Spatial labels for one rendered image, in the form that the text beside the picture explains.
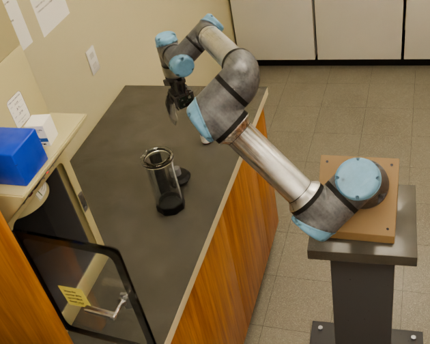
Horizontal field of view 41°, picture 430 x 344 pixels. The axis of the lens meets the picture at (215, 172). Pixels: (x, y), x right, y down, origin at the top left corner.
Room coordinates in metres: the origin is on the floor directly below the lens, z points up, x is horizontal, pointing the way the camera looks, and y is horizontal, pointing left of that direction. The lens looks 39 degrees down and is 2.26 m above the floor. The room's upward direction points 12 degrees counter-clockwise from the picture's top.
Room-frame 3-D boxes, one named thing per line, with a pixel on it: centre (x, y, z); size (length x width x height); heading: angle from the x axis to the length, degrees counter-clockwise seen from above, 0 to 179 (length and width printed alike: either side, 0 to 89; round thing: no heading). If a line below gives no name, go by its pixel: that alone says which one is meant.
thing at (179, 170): (1.64, 0.14, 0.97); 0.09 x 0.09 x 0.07
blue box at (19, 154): (1.09, 0.44, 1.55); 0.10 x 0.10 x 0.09; 66
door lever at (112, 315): (0.91, 0.33, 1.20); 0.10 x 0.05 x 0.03; 60
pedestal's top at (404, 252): (1.27, -0.43, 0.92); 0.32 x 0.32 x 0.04; 68
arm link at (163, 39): (1.79, 0.07, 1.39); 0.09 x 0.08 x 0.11; 15
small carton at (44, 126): (1.20, 0.39, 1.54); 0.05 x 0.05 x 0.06; 74
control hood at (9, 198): (1.17, 0.41, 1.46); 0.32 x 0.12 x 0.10; 156
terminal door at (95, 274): (0.97, 0.38, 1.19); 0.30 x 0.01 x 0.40; 60
